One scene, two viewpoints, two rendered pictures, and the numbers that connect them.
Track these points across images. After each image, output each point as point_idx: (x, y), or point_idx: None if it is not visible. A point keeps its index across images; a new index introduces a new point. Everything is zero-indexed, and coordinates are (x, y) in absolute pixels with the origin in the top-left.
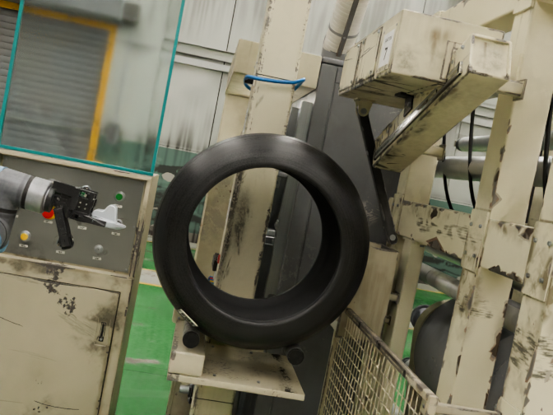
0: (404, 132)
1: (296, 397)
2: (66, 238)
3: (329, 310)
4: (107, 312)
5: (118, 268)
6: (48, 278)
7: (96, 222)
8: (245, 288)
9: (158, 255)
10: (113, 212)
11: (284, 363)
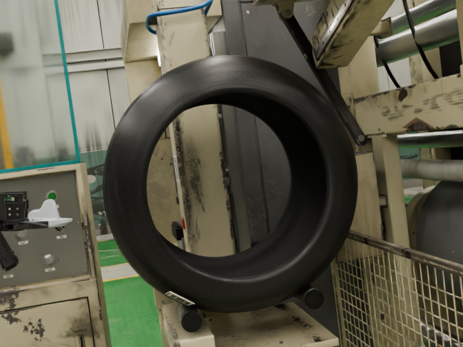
0: (351, 10)
1: (330, 343)
2: (7, 255)
3: (335, 235)
4: (80, 322)
5: (77, 271)
6: (4, 309)
7: (36, 225)
8: (223, 245)
9: (122, 238)
10: (53, 207)
11: (293, 310)
